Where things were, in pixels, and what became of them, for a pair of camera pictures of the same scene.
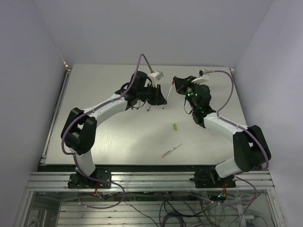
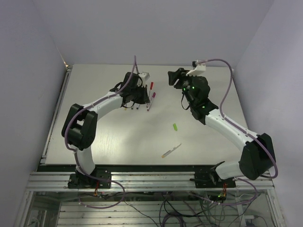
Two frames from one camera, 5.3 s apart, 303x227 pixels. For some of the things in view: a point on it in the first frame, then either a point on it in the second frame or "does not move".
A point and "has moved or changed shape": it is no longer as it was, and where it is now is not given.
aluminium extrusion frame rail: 50,180 does not move
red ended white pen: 163,108 has moved or changed shape
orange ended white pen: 162,156 does not move
